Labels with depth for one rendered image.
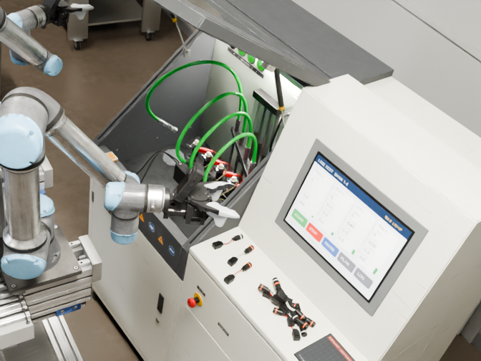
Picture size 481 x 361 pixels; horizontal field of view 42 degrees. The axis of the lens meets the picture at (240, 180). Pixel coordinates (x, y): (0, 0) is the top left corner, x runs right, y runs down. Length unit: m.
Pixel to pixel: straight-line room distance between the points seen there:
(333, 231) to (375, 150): 0.31
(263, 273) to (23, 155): 0.99
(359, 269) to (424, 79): 1.60
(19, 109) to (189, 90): 1.29
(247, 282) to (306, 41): 0.94
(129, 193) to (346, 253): 0.74
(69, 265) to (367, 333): 0.95
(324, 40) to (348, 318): 1.07
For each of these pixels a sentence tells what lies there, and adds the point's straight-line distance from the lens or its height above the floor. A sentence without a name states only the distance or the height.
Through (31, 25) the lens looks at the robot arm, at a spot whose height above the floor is 1.44.
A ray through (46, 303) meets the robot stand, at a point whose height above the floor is 0.87.
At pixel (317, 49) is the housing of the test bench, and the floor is 1.50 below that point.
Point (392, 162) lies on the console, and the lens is 1.89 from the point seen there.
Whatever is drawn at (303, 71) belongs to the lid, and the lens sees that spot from 2.00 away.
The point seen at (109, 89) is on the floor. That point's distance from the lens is 4.71.
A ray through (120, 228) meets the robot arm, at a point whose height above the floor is 1.35.
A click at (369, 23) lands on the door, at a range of 3.63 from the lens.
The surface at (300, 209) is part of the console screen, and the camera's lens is 2.11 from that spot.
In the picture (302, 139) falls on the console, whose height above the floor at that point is 1.41.
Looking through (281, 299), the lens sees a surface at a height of 1.02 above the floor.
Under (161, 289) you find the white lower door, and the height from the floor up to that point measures 0.63.
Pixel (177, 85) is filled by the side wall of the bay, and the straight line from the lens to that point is 2.69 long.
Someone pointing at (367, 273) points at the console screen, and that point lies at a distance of 1.99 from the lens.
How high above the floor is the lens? 2.59
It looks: 40 degrees down
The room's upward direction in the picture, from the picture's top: 13 degrees clockwise
